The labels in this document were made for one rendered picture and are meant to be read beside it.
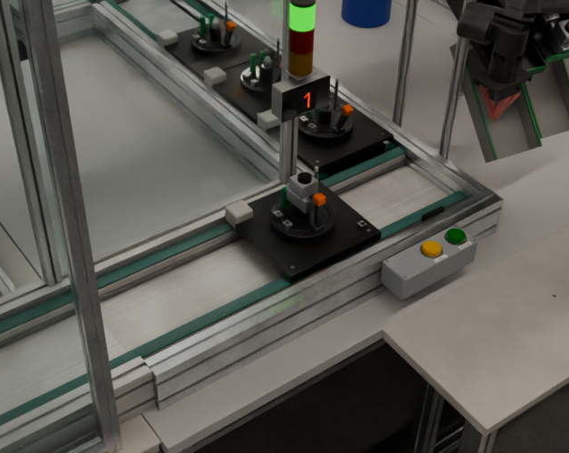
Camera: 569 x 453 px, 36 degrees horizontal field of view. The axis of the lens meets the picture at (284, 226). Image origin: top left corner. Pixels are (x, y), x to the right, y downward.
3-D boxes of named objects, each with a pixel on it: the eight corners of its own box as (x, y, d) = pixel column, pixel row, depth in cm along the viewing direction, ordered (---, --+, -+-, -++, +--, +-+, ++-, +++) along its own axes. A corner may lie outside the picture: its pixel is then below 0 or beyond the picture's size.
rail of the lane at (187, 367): (495, 232, 205) (504, 195, 198) (159, 411, 164) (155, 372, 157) (478, 219, 209) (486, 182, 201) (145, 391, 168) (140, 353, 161)
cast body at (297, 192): (321, 206, 185) (323, 179, 180) (305, 214, 183) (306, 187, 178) (296, 186, 190) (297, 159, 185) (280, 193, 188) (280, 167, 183)
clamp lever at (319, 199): (324, 226, 184) (326, 196, 179) (317, 229, 183) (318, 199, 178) (314, 217, 186) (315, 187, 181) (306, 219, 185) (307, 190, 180)
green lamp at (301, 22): (319, 27, 174) (321, 4, 171) (298, 34, 172) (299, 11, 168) (304, 17, 177) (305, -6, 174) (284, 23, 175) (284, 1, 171)
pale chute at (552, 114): (573, 129, 216) (585, 125, 211) (529, 142, 211) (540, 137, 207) (538, 19, 216) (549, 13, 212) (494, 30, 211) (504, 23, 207)
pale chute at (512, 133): (530, 149, 209) (542, 146, 204) (484, 164, 204) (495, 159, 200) (495, 36, 209) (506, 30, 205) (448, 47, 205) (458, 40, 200)
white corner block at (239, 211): (253, 224, 192) (253, 208, 189) (235, 231, 190) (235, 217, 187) (241, 212, 195) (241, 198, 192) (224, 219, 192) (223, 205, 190)
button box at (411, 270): (474, 262, 191) (479, 240, 187) (401, 301, 182) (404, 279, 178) (451, 244, 196) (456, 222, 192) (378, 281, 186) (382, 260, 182)
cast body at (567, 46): (572, 54, 202) (588, 35, 196) (556, 58, 200) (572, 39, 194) (554, 25, 205) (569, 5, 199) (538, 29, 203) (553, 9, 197)
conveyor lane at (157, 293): (461, 226, 207) (468, 191, 200) (143, 389, 168) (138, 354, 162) (381, 164, 224) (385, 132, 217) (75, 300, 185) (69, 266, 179)
